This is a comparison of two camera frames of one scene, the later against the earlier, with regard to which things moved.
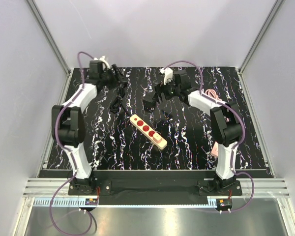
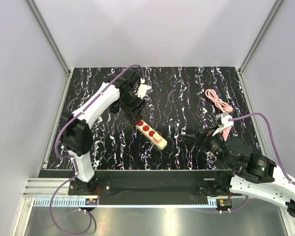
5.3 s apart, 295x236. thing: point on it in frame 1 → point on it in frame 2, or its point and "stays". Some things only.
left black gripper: (119, 76) → (133, 111)
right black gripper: (159, 89) → (190, 140)
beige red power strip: (142, 126) stays
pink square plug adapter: (157, 138) stays
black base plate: (154, 188) stays
